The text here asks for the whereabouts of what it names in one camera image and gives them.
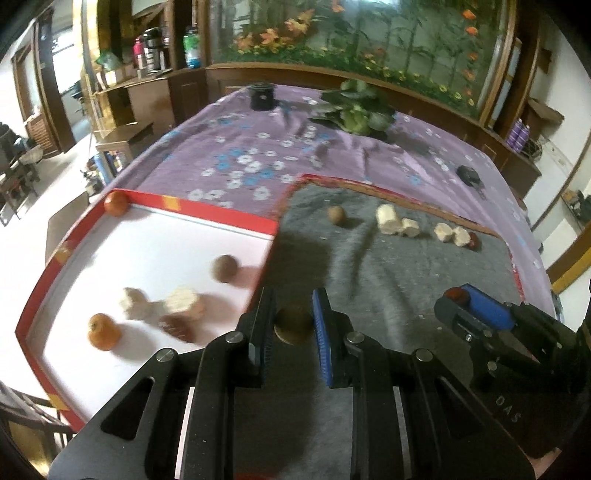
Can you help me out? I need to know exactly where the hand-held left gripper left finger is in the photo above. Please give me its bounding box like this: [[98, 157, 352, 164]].
[[48, 286, 277, 480]]

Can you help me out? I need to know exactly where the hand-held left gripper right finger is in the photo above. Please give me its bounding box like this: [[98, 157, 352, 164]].
[[311, 288, 532, 480]]

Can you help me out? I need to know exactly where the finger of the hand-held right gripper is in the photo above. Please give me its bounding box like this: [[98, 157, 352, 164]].
[[434, 296, 497, 344], [462, 283, 550, 333]]

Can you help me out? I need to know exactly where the red cardboard box white inside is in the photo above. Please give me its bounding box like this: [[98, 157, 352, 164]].
[[15, 187, 280, 430]]

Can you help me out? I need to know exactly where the orange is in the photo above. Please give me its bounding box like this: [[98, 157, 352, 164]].
[[88, 313, 123, 352], [103, 191, 129, 217]]

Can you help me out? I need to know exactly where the grey felt mat red border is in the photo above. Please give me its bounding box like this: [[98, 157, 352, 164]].
[[231, 178, 527, 480]]

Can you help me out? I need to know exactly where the black car key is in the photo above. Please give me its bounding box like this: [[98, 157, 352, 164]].
[[456, 165, 486, 199]]

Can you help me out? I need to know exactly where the purple floral tablecloth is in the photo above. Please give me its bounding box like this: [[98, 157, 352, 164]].
[[92, 85, 561, 319]]

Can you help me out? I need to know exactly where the brown cardboard box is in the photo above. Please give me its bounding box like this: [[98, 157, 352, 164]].
[[526, 97, 565, 124]]

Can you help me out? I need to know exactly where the green bok choy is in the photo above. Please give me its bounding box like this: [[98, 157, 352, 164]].
[[308, 78, 398, 137]]

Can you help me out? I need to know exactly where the flat cardboard sheet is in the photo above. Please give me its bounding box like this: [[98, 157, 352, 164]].
[[46, 191, 90, 261]]

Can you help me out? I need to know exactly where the black cylindrical holder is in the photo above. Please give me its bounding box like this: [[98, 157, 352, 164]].
[[247, 82, 278, 112]]

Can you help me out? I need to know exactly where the small wooden stool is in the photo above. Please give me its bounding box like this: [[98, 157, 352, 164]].
[[95, 121, 155, 171]]

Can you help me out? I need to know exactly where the wooden side cabinet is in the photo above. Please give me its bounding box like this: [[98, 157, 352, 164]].
[[92, 69, 213, 153]]

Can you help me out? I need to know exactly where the green plastic bottle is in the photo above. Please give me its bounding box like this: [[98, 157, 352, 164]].
[[183, 25, 202, 69]]

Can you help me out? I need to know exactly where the black steel thermos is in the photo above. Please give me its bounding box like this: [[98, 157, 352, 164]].
[[141, 28, 163, 72]]

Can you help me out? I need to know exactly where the flower garden wall mural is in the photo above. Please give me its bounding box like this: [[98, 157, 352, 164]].
[[205, 0, 518, 125]]

